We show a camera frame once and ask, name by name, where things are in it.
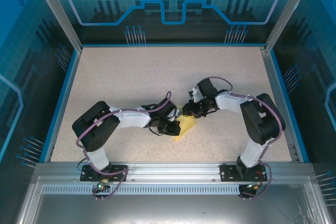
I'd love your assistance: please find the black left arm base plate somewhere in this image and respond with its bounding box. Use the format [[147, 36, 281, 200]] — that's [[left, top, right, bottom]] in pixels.
[[80, 163, 129, 183]]

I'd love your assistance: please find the slotted grey cable duct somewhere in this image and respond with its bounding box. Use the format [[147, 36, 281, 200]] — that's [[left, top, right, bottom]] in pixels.
[[41, 184, 242, 194]]

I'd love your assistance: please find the grey metal front tray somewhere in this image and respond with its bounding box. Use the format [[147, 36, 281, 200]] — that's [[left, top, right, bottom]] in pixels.
[[15, 176, 331, 224]]

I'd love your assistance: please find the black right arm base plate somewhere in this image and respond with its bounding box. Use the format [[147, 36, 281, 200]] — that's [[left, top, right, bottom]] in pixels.
[[219, 163, 266, 183]]

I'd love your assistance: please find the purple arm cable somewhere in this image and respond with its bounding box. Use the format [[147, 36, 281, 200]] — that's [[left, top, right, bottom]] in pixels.
[[201, 76, 286, 162], [75, 91, 173, 175]]

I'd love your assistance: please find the aluminium frame post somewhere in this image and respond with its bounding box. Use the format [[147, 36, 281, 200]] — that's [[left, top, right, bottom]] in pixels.
[[264, 0, 317, 53], [29, 0, 83, 53]]

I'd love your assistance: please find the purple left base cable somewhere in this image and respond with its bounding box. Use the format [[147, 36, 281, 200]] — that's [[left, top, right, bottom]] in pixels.
[[91, 165, 131, 201]]

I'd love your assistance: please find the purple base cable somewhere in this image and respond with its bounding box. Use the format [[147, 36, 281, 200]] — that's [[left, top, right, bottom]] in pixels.
[[91, 165, 131, 201], [237, 162, 273, 200]]

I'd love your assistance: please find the aluminium blue side rail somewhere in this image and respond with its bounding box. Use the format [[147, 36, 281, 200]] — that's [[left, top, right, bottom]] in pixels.
[[43, 49, 83, 163], [261, 47, 310, 163]]

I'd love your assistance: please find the brass plug with green light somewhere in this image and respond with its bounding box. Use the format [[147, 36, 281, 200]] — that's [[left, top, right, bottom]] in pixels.
[[96, 178, 110, 191]]

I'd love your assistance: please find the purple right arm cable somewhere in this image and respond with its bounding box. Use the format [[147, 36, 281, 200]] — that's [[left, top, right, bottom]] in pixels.
[[201, 76, 286, 162]]

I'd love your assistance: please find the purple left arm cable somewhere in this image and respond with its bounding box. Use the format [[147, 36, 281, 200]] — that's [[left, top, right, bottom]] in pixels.
[[75, 91, 173, 175]]

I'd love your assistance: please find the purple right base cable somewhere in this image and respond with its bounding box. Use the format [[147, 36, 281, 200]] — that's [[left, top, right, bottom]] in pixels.
[[237, 162, 273, 200]]

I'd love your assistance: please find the aluminium mounting rail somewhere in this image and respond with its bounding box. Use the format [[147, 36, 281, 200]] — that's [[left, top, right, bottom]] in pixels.
[[35, 162, 313, 183]]

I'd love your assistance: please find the brass plug with orange wires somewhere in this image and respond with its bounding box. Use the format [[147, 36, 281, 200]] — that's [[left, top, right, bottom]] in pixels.
[[245, 182, 264, 191]]

